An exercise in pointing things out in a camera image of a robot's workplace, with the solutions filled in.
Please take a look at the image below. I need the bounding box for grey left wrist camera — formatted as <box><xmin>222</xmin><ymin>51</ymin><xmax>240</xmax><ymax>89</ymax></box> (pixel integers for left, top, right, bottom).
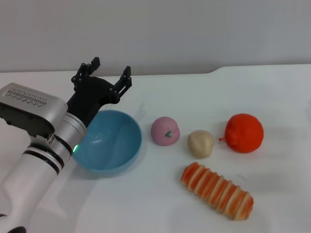
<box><xmin>0</xmin><ymin>82</ymin><xmax>69</xmax><ymax>139</ymax></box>

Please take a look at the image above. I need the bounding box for pink peach bun toy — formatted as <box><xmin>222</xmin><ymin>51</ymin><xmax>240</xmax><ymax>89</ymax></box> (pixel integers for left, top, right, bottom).
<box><xmin>150</xmin><ymin>116</ymin><xmax>181</xmax><ymax>147</ymax></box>

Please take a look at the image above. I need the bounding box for beige egg yolk pastry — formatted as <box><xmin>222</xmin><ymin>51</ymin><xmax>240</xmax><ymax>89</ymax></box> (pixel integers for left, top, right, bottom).
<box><xmin>187</xmin><ymin>130</ymin><xmax>215</xmax><ymax>159</ymax></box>

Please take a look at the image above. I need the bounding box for blue plastic bowl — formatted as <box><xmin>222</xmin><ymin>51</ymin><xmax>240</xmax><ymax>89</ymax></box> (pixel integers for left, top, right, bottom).
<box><xmin>71</xmin><ymin>109</ymin><xmax>143</xmax><ymax>175</ymax></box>

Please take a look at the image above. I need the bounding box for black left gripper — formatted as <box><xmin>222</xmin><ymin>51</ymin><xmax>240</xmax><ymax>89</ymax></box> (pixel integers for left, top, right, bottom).
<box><xmin>67</xmin><ymin>57</ymin><xmax>133</xmax><ymax>128</ymax></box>

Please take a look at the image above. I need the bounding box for orange red fruit toy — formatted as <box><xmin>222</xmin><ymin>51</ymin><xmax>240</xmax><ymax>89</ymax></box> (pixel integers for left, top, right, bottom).
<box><xmin>218</xmin><ymin>113</ymin><xmax>264</xmax><ymax>154</ymax></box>

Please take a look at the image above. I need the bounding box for orange striped bread loaf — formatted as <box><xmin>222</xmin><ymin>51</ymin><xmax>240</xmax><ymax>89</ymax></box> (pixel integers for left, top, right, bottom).
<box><xmin>180</xmin><ymin>162</ymin><xmax>255</xmax><ymax>221</ymax></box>

